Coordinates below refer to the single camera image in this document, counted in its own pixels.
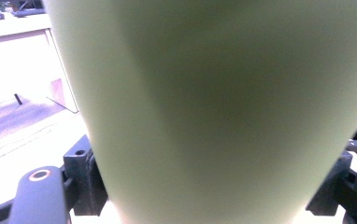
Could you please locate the beige desk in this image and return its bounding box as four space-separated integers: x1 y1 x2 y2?
0 12 79 115

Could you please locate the dark keyboard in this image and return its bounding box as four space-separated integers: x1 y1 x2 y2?
10 7 48 19

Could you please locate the green bottle with white cap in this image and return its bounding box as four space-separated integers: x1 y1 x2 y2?
42 0 357 224

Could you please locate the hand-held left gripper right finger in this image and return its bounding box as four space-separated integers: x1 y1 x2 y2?
305 150 354 217

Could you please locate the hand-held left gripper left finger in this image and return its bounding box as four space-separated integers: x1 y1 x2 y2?
63 133 109 217

